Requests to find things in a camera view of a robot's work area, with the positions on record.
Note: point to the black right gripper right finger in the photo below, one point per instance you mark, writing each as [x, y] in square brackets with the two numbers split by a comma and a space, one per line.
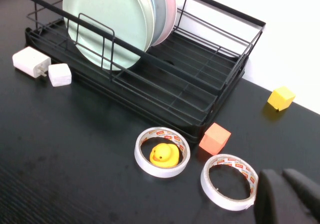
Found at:
[311, 199]

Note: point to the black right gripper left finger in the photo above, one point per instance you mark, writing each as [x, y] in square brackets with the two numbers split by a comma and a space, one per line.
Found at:
[275, 201]

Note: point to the mint green plate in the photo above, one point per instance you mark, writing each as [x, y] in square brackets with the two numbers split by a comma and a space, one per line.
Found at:
[105, 14]

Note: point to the cream white plate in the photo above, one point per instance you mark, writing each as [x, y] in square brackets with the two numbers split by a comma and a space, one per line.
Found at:
[150, 26]

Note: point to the pink plate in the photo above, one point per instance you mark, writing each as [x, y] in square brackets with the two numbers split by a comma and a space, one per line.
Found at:
[171, 9]

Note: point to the grey plate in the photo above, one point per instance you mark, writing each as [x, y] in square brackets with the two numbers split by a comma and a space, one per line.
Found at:
[160, 14]

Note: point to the white double-sided tape roll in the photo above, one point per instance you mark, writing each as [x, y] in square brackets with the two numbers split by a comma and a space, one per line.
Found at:
[142, 161]
[207, 189]

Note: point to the orange cube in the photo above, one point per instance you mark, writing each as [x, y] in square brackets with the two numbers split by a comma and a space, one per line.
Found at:
[215, 139]

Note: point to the yellow cube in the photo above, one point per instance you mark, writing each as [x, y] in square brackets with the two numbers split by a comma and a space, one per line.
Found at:
[281, 97]

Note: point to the black plastic drip tray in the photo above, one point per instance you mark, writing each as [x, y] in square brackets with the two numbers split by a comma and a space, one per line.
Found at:
[190, 131]

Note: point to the yellow rubber duck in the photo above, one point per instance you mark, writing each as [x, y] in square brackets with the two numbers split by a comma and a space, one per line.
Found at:
[165, 156]

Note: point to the small white foam block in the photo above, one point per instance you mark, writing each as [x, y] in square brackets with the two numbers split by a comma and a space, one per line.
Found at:
[60, 75]

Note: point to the white power adapter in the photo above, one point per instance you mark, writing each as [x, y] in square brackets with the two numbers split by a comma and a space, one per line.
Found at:
[28, 60]

